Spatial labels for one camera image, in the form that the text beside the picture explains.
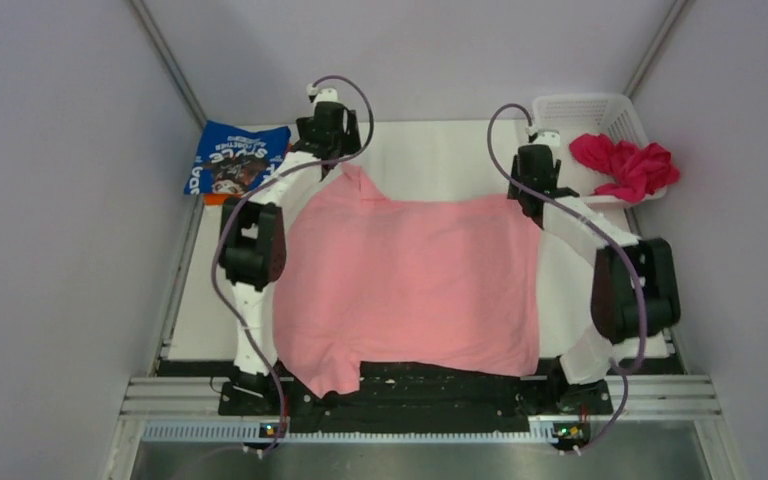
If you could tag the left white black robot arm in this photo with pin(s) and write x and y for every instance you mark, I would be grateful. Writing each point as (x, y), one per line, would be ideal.
(252, 249)

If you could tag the magenta crumpled t-shirt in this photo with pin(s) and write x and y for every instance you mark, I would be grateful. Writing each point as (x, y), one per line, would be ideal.
(636, 172)

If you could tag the orange folded t-shirt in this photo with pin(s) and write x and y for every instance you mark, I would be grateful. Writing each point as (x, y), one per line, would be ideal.
(215, 199)

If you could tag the aluminium front rail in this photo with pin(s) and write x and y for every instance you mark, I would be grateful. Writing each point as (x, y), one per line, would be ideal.
(186, 409)

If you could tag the pink t-shirt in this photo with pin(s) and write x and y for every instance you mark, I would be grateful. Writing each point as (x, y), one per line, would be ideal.
(376, 280)

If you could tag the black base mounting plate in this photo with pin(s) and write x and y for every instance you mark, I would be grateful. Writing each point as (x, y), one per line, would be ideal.
(412, 398)

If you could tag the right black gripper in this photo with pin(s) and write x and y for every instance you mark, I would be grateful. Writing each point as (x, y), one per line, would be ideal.
(513, 191)

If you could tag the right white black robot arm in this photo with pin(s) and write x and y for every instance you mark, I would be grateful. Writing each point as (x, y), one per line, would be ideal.
(603, 292)

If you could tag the blue printed folded t-shirt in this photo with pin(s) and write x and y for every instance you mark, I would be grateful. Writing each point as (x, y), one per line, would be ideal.
(232, 161)

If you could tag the white plastic laundry basket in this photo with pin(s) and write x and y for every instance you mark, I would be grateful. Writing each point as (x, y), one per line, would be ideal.
(572, 115)

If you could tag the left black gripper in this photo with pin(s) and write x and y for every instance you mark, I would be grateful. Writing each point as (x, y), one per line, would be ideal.
(348, 140)

